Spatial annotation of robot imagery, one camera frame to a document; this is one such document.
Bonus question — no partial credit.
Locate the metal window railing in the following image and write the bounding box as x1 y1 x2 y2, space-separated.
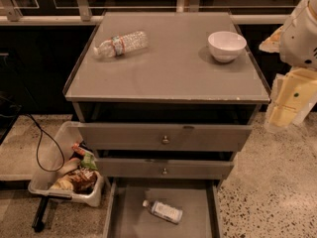
0 0 300 25

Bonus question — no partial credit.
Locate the grey drawer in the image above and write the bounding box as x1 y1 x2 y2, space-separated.
96 158 234 179
103 178 223 238
78 123 252 152

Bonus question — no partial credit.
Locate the grey top drawer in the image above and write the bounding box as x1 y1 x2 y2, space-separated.
78 123 252 152

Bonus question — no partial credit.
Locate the grey drawer cabinet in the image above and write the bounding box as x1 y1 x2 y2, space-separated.
62 11 272 238

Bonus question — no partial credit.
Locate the blue plastic bottle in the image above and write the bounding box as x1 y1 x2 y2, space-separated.
143 200 183 224

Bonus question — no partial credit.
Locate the brown snack bag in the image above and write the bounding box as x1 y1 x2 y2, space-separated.
51 168 97 193

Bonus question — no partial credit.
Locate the grey bottom drawer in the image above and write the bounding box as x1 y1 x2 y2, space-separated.
103 178 223 238

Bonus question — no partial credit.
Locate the grey middle drawer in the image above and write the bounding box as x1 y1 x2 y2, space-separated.
96 158 234 179

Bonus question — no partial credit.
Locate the clear crinkled water bottle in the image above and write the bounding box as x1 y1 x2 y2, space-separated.
93 31 149 58

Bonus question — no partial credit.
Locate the clear plastic bin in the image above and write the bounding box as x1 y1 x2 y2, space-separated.
29 121 104 207

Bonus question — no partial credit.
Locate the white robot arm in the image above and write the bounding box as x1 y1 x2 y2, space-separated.
259 0 317 133

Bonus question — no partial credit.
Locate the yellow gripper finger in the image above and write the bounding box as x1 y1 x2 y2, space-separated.
264 67 317 133
259 27 282 53

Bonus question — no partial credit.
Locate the white ceramic bowl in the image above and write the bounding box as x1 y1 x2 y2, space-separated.
207 31 247 62

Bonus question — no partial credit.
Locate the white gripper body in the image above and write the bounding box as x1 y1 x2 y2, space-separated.
279 0 317 68

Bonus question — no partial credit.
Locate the green snack packet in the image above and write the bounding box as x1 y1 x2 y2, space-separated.
80 153 97 171

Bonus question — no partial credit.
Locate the black bar on floor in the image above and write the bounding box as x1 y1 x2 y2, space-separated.
32 196 49 232

